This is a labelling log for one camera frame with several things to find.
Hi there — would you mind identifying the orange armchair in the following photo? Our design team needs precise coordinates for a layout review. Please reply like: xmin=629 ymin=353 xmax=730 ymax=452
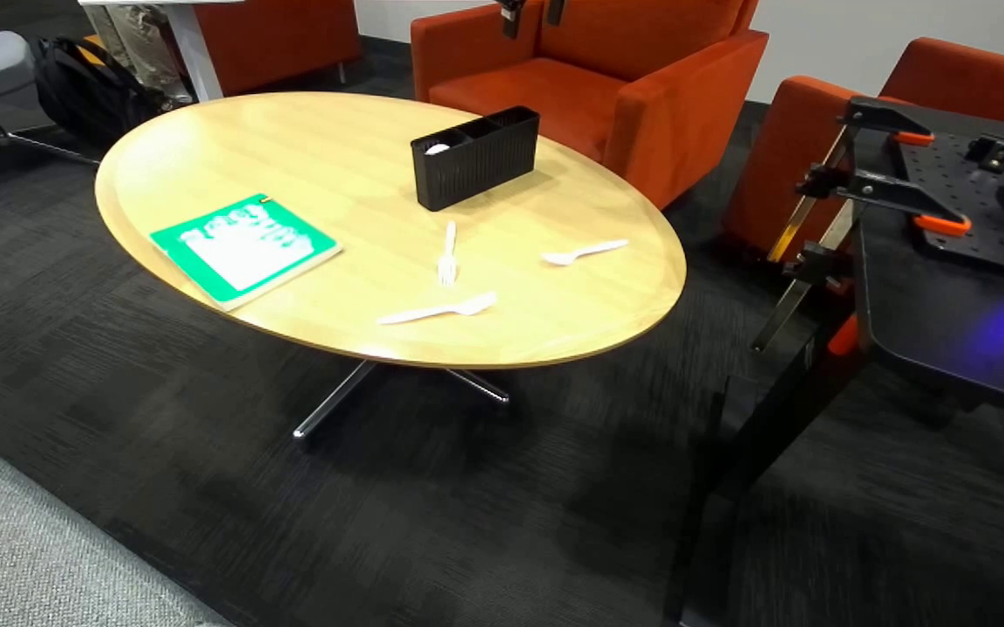
xmin=413 ymin=0 xmax=767 ymax=211
xmin=722 ymin=40 xmax=1004 ymax=255
xmin=194 ymin=0 xmax=363 ymax=96

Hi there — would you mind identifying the orange handled clamp lower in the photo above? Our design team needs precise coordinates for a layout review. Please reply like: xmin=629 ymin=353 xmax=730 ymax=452
xmin=753 ymin=166 xmax=974 ymax=353

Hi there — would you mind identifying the round wooden table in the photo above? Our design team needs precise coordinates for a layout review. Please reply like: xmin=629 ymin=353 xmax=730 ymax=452
xmin=93 ymin=91 xmax=686 ymax=396

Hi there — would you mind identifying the white plastic spoon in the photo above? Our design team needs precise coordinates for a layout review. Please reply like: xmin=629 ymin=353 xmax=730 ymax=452
xmin=542 ymin=241 xmax=629 ymax=270

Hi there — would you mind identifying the orange handled clamp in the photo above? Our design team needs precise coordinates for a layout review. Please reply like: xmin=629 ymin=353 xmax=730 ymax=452
xmin=772 ymin=98 xmax=967 ymax=263
xmin=753 ymin=166 xmax=974 ymax=353

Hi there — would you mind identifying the orange armchair right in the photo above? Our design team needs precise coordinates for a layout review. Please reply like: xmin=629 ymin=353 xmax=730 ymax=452
xmin=722 ymin=40 xmax=1004 ymax=255

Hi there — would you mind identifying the black backpack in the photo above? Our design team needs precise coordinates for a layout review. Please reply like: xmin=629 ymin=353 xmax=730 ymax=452
xmin=36 ymin=40 xmax=161 ymax=151

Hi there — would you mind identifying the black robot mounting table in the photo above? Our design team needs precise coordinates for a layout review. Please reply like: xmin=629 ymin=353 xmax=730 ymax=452
xmin=664 ymin=98 xmax=1004 ymax=620

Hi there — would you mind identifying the orange armchair centre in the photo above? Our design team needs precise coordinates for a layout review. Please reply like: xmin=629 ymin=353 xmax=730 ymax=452
xmin=413 ymin=0 xmax=767 ymax=211

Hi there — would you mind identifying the green printed sheet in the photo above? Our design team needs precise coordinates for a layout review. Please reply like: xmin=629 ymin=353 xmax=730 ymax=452
xmin=149 ymin=194 xmax=341 ymax=308

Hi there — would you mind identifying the black cutlery stand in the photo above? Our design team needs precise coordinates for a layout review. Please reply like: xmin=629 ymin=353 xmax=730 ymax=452
xmin=413 ymin=104 xmax=542 ymax=211

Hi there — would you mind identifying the orange handled clamp upper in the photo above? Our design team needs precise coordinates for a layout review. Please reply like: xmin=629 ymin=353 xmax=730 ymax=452
xmin=772 ymin=98 xmax=967 ymax=263

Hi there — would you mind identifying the orange armchair back left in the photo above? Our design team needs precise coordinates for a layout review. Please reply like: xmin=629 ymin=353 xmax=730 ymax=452
xmin=194 ymin=0 xmax=363 ymax=96

